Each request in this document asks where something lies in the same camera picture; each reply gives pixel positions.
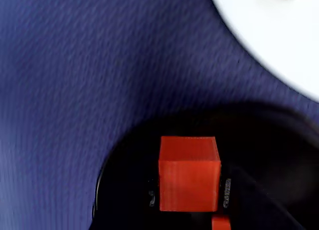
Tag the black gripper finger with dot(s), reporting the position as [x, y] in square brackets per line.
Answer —
[249, 210]
[152, 197]

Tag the red cube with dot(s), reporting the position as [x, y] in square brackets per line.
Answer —
[220, 223]
[189, 180]

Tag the white round plate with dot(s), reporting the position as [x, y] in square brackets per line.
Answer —
[274, 40]

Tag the black metal bucket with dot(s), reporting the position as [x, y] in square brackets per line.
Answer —
[274, 140]

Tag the blue woven cloth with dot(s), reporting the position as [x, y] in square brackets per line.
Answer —
[74, 65]

